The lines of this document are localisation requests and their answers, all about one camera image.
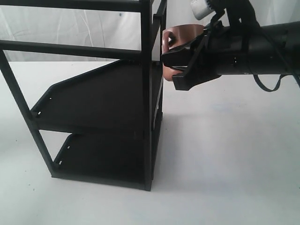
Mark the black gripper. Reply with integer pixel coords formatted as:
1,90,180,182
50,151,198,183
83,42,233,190
161,21,249,91

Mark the pink ceramic mug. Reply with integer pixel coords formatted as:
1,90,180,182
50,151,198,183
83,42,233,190
161,24,205,82

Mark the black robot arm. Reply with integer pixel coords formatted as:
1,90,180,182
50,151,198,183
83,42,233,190
161,21,300,92

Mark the black metal shelf rack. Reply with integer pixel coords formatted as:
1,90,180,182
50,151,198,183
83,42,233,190
0,0,167,191

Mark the white backdrop cloth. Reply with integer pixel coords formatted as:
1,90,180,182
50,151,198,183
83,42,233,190
0,0,300,61

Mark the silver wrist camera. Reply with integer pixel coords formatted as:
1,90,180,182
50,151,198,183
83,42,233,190
190,0,215,20

